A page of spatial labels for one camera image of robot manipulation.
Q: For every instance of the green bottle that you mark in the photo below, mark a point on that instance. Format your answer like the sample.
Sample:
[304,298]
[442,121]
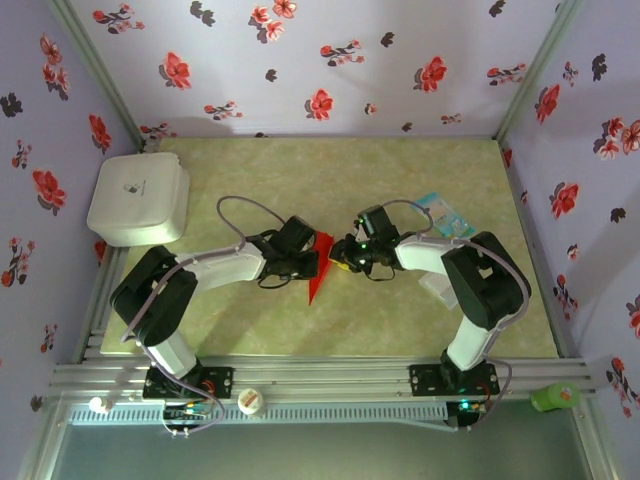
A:
[555,397]

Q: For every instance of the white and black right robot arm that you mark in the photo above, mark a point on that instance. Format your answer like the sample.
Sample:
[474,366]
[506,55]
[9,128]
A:
[472,340]

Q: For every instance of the white plastic lidded box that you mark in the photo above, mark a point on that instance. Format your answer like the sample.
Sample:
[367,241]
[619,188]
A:
[135,200]

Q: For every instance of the red paper sheet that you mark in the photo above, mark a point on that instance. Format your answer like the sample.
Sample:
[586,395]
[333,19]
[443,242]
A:
[322,250]

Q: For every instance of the aluminium corner post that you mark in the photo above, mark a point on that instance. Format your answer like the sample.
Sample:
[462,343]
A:
[534,70]
[100,70]

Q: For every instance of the small circuit board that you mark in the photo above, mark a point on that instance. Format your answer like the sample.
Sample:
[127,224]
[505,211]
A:
[185,412]
[470,406]

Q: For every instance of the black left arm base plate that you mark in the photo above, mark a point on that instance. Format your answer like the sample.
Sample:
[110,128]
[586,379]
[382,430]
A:
[220,382]

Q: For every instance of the aluminium frame rail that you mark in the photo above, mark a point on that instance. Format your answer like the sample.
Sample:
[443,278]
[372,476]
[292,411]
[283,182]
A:
[325,375]

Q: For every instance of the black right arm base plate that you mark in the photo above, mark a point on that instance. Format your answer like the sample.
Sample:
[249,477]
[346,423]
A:
[425,380]

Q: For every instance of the blue snack packet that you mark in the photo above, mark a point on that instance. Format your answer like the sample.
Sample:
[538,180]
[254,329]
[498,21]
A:
[450,217]

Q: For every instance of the aluminium side rail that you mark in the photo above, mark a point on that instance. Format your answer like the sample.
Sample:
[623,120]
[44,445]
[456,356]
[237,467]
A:
[92,345]
[521,200]

